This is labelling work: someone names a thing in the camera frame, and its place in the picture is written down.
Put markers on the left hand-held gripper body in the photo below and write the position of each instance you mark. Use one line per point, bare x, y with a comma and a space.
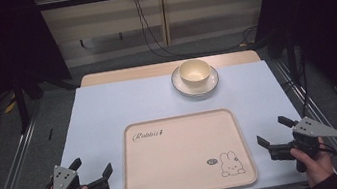
63, 181

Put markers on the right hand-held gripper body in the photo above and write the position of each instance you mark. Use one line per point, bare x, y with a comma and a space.
310, 132

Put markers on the person's right hand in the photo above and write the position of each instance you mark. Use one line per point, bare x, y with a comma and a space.
317, 166

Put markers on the light blue table mat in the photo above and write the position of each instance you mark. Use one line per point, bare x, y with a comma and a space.
106, 117

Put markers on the white plate with dark rim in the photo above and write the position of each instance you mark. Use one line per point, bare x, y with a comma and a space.
210, 84

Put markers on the yellow floor tape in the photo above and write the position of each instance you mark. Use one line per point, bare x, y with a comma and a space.
11, 105

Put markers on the beige tray with rabbit print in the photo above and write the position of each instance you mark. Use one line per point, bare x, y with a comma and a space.
187, 165

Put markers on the cream bowl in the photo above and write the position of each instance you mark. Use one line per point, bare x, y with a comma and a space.
194, 72

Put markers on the black stand post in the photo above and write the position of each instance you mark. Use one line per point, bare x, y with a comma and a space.
21, 106

